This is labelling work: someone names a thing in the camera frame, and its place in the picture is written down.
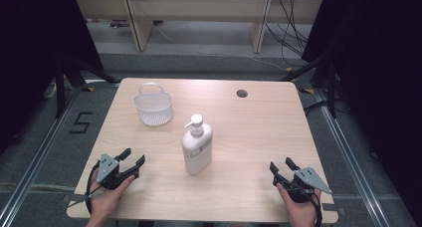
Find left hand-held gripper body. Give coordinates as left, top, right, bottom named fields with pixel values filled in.
left=96, top=152, right=124, bottom=190

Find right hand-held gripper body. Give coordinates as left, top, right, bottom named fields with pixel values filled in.
left=286, top=166, right=333, bottom=204

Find white plastic basket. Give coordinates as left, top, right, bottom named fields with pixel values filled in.
left=133, top=82, right=174, bottom=127

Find white pump bottle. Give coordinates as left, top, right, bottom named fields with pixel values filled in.
left=180, top=113, right=214, bottom=176

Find person's right hand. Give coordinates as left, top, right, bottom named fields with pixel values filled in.
left=276, top=182, right=322, bottom=223

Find person's left hand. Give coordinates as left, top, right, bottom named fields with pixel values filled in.
left=88, top=169, right=136, bottom=222

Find black tape floor mark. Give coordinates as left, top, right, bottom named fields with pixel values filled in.
left=68, top=111, right=95, bottom=134

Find black metal stand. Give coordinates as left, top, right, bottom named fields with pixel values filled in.
left=280, top=52, right=338, bottom=119
left=53, top=52, right=118, bottom=119

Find black curtain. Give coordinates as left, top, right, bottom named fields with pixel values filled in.
left=301, top=0, right=422, bottom=220
left=0, top=0, right=105, bottom=155

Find light wooden shelf unit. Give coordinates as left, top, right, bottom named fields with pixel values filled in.
left=73, top=0, right=324, bottom=54

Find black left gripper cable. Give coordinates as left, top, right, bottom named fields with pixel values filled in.
left=85, top=160, right=102, bottom=215

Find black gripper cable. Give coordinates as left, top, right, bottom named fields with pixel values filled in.
left=85, top=160, right=102, bottom=215
left=307, top=190, right=323, bottom=227

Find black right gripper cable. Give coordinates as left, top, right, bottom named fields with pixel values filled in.
left=307, top=190, right=323, bottom=227

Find aluminium floor rail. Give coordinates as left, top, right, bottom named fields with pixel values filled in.
left=0, top=87, right=84, bottom=227
left=314, top=90, right=392, bottom=227

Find black floor cable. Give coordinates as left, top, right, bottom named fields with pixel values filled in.
left=303, top=100, right=330, bottom=117

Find hanging black cables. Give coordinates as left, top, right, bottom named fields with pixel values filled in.
left=264, top=0, right=315, bottom=68

